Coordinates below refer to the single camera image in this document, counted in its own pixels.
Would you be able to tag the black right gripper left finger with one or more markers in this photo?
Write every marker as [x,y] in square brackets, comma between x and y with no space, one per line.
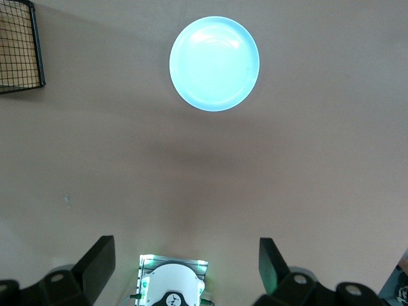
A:
[95,264]

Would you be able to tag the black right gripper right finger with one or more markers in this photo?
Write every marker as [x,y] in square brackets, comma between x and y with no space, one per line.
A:
[271,267]

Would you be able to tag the light blue round plate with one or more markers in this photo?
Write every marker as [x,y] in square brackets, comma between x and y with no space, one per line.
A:
[214,63]

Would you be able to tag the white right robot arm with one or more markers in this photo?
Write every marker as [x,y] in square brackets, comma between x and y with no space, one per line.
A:
[173,283]

